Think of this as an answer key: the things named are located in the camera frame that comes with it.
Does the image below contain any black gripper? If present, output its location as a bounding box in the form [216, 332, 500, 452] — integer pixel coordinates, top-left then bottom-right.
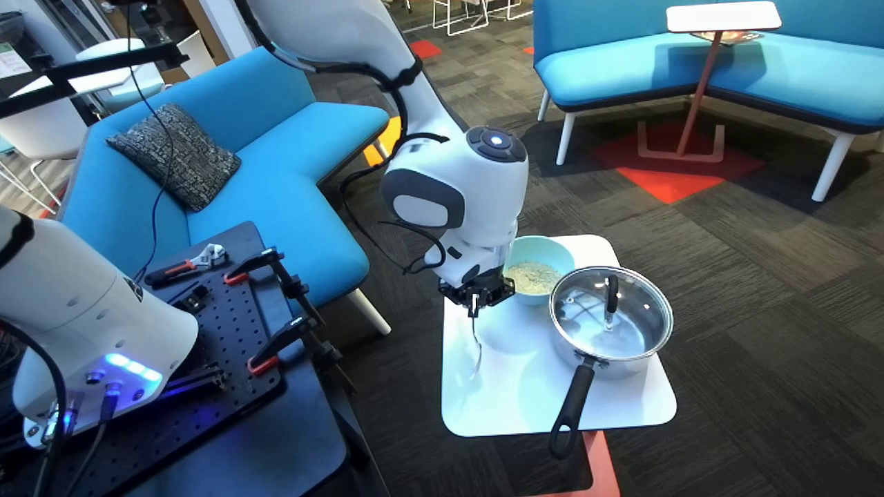
[438, 261, 518, 321]

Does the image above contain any teal bowl with rice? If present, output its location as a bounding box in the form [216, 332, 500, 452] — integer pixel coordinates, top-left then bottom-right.
[500, 231, 576, 310]

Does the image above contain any white side table orange stand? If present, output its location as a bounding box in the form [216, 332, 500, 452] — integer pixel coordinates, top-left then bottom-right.
[438, 231, 682, 497]

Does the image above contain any glass lid with black knob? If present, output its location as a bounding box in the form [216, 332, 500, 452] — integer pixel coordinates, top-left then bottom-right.
[550, 266, 675, 364]

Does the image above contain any black tripod stand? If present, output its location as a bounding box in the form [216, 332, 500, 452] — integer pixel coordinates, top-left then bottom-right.
[271, 259, 394, 497]

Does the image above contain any dark robot mounting table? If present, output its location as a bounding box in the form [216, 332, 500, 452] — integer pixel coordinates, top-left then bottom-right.
[0, 219, 351, 497]

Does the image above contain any black perforated mounting board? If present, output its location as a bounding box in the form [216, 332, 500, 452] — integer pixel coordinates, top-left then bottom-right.
[36, 261, 290, 497]

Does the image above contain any blue curved sofa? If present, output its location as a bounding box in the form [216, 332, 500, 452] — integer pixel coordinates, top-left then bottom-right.
[58, 39, 405, 340]

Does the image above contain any blue corner sofa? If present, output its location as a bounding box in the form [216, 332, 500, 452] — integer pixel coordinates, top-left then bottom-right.
[529, 0, 884, 205]

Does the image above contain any clamp with silver head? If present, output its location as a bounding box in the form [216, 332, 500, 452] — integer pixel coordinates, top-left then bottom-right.
[142, 239, 232, 289]

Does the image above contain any grey patterned cushion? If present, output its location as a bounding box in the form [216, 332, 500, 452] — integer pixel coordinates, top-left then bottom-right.
[105, 101, 242, 215]

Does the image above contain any small white table red stand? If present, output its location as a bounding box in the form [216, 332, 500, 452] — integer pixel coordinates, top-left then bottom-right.
[635, 0, 785, 166]

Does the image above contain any steel pan with black handle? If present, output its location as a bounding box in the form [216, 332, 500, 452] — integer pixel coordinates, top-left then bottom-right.
[546, 274, 675, 460]

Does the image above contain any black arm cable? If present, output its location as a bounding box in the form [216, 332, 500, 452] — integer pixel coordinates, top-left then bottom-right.
[245, 0, 456, 279]

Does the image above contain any white wire chair frame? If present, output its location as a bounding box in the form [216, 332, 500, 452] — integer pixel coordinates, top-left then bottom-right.
[428, 0, 535, 39]

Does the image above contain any thin black hanging cable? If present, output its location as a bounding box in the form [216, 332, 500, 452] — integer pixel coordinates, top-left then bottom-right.
[113, 0, 181, 285]

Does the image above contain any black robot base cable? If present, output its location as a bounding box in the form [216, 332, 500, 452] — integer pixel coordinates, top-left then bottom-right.
[0, 313, 73, 497]

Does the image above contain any black camera boom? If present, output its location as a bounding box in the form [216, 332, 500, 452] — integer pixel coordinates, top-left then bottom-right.
[0, 39, 193, 122]

